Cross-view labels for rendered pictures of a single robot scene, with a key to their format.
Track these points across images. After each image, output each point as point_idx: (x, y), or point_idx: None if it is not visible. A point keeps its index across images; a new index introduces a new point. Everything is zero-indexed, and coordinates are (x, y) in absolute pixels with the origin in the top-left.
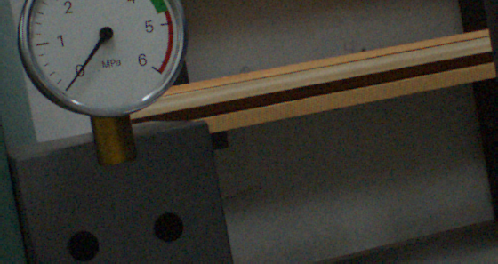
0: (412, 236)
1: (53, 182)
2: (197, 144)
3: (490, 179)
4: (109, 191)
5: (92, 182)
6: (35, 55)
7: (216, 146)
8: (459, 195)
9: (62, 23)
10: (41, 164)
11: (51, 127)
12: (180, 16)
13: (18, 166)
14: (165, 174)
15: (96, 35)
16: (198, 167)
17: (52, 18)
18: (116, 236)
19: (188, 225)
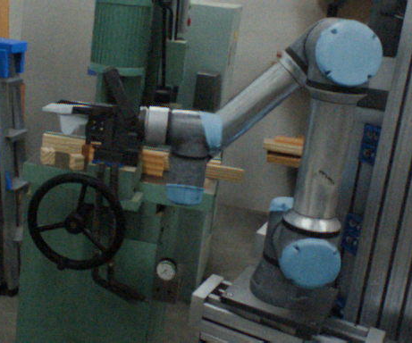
0: None
1: (156, 280)
2: (176, 283)
3: None
4: (163, 284)
5: (161, 282)
6: (156, 270)
7: None
8: None
9: (161, 267)
10: (155, 278)
11: (250, 128)
12: (175, 271)
13: (153, 277)
14: (171, 285)
15: (164, 270)
16: (175, 286)
17: (160, 266)
18: (162, 289)
19: (172, 292)
